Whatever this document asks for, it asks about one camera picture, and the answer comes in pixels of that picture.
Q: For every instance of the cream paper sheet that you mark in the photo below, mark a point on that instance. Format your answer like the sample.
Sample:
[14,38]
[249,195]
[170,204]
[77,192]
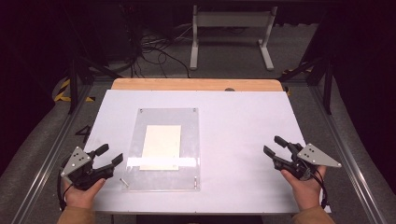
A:
[162,141]

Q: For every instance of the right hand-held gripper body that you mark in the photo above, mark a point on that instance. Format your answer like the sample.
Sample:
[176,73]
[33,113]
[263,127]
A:
[303,161]

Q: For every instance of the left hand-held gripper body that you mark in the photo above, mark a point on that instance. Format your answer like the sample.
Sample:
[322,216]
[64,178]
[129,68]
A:
[81,169]

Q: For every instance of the clear acrylic frame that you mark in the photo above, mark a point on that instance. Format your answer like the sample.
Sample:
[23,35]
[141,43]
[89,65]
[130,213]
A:
[190,137]

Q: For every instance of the wooden table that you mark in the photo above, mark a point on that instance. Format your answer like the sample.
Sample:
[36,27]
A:
[193,84]

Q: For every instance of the black metal stand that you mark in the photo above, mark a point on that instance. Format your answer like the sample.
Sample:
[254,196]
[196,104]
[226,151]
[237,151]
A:
[73,84]
[327,81]

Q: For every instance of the metal floor rail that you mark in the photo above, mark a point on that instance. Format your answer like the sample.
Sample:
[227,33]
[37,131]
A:
[46,158]
[348,155]

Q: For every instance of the loose silver screw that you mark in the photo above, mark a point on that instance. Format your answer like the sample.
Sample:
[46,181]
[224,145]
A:
[124,182]

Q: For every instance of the white metal stand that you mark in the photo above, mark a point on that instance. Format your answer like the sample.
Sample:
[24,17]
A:
[232,19]

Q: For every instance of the person's left hand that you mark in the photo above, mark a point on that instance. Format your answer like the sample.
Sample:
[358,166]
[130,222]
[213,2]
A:
[81,196]

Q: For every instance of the white board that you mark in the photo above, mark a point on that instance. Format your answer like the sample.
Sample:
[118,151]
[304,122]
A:
[243,130]

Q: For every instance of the person's right hand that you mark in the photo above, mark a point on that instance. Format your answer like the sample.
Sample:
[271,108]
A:
[306,190]

